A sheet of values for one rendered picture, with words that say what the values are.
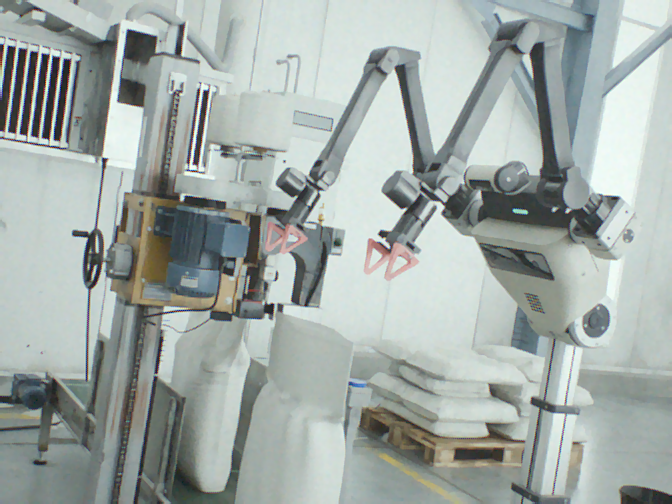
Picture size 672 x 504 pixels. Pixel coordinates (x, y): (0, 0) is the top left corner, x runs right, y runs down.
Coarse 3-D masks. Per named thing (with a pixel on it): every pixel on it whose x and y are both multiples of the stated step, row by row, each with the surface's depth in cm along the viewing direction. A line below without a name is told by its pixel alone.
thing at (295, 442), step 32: (288, 320) 265; (288, 352) 261; (320, 352) 250; (352, 352) 241; (288, 384) 258; (320, 384) 249; (256, 416) 268; (288, 416) 252; (320, 416) 246; (256, 448) 265; (288, 448) 248; (320, 448) 245; (256, 480) 262; (288, 480) 247; (320, 480) 245
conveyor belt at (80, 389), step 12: (72, 384) 432; (84, 384) 436; (84, 396) 413; (180, 480) 317; (228, 480) 325; (180, 492) 305; (192, 492) 307; (204, 492) 309; (216, 492) 311; (228, 492) 313
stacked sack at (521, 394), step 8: (488, 384) 587; (496, 384) 581; (528, 384) 575; (536, 384) 578; (496, 392) 581; (504, 392) 571; (512, 392) 569; (520, 392) 565; (528, 392) 563; (536, 392) 566; (576, 392) 585; (584, 392) 589; (512, 400) 569; (520, 400) 562; (528, 400) 564; (576, 400) 584; (584, 400) 588; (592, 400) 594
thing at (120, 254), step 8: (112, 248) 269; (120, 248) 268; (128, 248) 269; (112, 256) 269; (120, 256) 267; (128, 256) 268; (112, 264) 269; (120, 264) 267; (128, 264) 268; (112, 272) 267; (120, 272) 268; (128, 272) 269
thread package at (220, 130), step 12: (216, 96) 284; (228, 96) 282; (216, 108) 283; (228, 108) 282; (216, 120) 282; (228, 120) 281; (216, 132) 282; (228, 132) 281; (216, 144) 284; (228, 144) 282
